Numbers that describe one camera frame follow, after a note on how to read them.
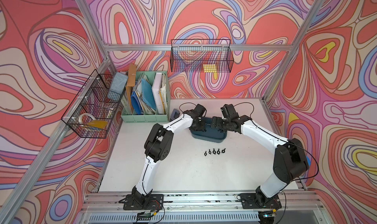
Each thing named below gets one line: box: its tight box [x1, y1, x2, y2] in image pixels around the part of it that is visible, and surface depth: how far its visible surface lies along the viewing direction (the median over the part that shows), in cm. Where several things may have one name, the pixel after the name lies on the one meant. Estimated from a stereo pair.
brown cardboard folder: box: [125, 62, 136, 114], surface depth 90 cm
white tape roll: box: [78, 112, 97, 125], surface depth 70 cm
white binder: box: [151, 72, 168, 114], surface depth 95 cm
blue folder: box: [130, 78, 157, 115], surface depth 95 cm
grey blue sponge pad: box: [109, 71, 129, 95], surface depth 83 cm
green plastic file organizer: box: [120, 70, 171, 124], surface depth 100 cm
